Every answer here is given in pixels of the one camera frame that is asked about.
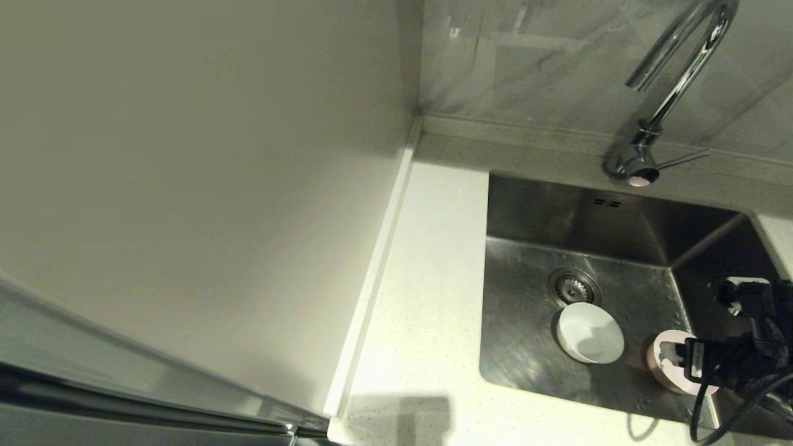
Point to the pink bowl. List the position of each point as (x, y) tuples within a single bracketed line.
[(666, 379)]

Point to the chrome gooseneck faucet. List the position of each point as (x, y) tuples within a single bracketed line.
[(671, 102)]

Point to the round metal drain strainer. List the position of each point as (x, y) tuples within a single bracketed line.
[(573, 286)]

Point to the white countertop trim strip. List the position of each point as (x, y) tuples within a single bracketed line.
[(372, 279)]

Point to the white bowl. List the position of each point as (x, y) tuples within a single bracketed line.
[(590, 333)]

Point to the thin chrome faucet lever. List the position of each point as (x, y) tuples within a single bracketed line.
[(684, 159)]

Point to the stainless steel sink basin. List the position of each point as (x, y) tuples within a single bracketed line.
[(533, 365)]

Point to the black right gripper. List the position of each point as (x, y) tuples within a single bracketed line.
[(737, 365)]

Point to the shiny steel appliance edge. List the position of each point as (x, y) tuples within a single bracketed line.
[(62, 390)]

